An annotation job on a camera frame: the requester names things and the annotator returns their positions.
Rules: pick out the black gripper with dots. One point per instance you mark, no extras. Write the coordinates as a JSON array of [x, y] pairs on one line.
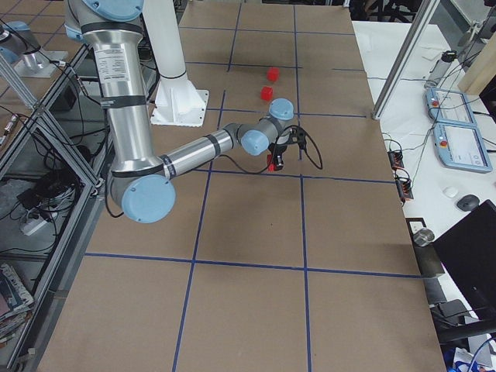
[[278, 149]]

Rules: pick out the red cube block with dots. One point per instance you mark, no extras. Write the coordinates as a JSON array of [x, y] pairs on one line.
[[271, 166], [266, 93], [273, 74]]

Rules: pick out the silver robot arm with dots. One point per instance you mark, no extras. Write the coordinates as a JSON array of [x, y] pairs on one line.
[[144, 82], [17, 39]]

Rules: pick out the orange circuit board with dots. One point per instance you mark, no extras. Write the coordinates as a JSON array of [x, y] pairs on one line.
[[396, 159], [404, 187]]

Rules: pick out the steel cup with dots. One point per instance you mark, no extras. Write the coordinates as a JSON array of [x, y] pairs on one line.
[[423, 237]]

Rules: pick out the upper teach pendant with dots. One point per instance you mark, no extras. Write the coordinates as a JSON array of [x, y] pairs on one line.
[[445, 105]]

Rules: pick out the teach pendant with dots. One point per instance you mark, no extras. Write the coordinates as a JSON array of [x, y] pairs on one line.
[[445, 105], [461, 147]]

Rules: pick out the lower teach pendant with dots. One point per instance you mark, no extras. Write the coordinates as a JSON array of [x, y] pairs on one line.
[[461, 147]]

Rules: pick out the black computer mouse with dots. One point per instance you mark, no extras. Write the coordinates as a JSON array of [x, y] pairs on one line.
[[468, 203]]

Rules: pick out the black laptop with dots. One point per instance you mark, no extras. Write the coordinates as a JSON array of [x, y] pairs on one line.
[[467, 251]]

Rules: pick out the white power strip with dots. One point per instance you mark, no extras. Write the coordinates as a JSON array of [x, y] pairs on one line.
[[31, 226]]

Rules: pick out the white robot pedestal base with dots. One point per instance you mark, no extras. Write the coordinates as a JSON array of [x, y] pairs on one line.
[[178, 102]]

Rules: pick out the aluminium frame post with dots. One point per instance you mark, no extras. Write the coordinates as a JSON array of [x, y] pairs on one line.
[[415, 32]]

